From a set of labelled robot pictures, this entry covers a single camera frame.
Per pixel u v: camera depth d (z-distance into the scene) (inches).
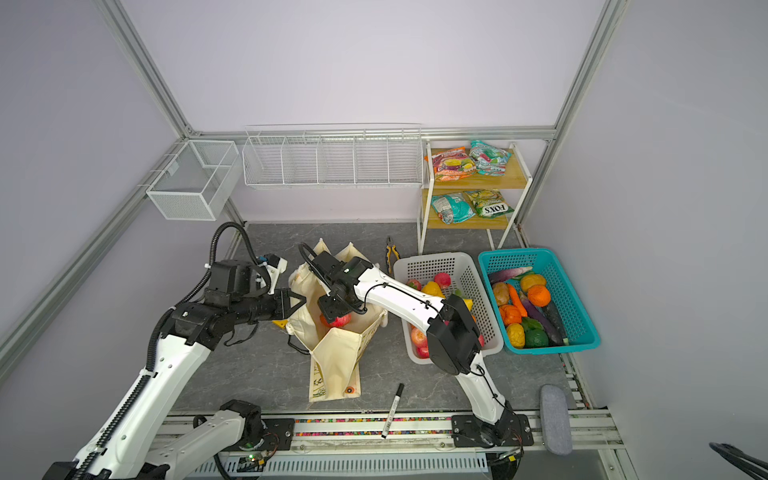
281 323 23.9
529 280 38.7
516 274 40.0
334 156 39.2
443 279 38.1
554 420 29.1
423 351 32.5
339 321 30.7
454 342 19.7
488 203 39.9
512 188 43.2
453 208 39.0
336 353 27.4
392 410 30.3
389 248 44.0
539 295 36.0
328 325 32.4
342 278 23.5
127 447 14.9
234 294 21.2
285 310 24.3
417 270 39.0
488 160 34.3
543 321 35.0
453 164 33.3
